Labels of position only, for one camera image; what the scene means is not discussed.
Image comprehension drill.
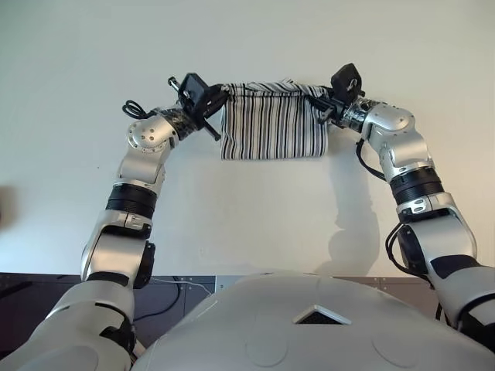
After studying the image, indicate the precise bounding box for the robot body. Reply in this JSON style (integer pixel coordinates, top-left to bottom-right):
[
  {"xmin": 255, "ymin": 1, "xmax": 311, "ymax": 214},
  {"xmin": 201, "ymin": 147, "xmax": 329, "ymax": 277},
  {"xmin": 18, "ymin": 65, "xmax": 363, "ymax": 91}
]
[{"xmin": 130, "ymin": 269, "xmax": 495, "ymax": 371}]

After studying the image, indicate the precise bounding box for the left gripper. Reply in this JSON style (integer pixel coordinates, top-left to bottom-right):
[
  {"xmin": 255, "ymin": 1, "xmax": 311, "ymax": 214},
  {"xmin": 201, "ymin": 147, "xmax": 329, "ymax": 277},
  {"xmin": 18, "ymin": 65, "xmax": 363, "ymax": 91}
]
[{"xmin": 167, "ymin": 76, "xmax": 231, "ymax": 142}]

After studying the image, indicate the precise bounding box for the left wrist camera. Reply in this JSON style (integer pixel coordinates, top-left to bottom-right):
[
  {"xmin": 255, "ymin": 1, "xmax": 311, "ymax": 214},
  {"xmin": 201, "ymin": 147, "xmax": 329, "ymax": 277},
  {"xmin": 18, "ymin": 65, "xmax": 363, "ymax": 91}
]
[{"xmin": 179, "ymin": 72, "xmax": 210, "ymax": 117}]

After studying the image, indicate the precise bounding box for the black floor cable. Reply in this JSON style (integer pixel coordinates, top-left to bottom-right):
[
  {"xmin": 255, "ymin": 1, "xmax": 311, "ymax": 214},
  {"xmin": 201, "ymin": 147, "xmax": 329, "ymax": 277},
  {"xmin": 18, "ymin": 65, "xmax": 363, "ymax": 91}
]
[{"xmin": 133, "ymin": 274, "xmax": 183, "ymax": 320}]

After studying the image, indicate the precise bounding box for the striped T-shirt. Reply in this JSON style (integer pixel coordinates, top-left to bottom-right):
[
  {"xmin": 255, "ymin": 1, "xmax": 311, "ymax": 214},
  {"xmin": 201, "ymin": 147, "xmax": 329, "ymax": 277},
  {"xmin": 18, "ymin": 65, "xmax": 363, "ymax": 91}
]
[{"xmin": 217, "ymin": 77, "xmax": 334, "ymax": 162}]

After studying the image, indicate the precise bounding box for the white floor cable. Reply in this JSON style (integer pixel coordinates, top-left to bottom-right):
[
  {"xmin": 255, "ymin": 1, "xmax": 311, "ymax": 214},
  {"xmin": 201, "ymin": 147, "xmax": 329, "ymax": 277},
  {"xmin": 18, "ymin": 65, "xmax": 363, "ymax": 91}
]
[{"xmin": 178, "ymin": 279, "xmax": 214, "ymax": 298}]

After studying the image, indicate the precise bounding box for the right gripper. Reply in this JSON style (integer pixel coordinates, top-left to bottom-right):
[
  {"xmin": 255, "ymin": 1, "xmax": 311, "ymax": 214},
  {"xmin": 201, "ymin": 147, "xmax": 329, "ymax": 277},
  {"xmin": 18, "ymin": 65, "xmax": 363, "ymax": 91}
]
[{"xmin": 308, "ymin": 94, "xmax": 352, "ymax": 128}]

